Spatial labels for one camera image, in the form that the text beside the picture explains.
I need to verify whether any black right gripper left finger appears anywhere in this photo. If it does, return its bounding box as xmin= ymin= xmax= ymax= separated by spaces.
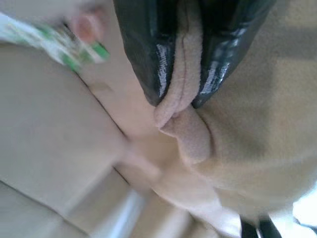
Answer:
xmin=115 ymin=0 xmax=184 ymax=107

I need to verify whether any small pink cup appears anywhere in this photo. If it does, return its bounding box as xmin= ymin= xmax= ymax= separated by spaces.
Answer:
xmin=71 ymin=7 xmax=105 ymax=43

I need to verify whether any white green patterned cloth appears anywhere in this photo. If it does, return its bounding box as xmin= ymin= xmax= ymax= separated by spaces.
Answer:
xmin=0 ymin=12 xmax=111 ymax=72

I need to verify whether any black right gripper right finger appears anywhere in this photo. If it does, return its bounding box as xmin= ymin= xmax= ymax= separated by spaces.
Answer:
xmin=192 ymin=0 xmax=273 ymax=109

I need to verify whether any beige fabric sofa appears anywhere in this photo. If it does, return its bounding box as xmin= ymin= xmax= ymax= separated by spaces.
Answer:
xmin=0 ymin=0 xmax=189 ymax=238

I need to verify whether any large beige pillow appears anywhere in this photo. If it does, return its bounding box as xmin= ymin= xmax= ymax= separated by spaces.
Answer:
xmin=116 ymin=0 xmax=317 ymax=238

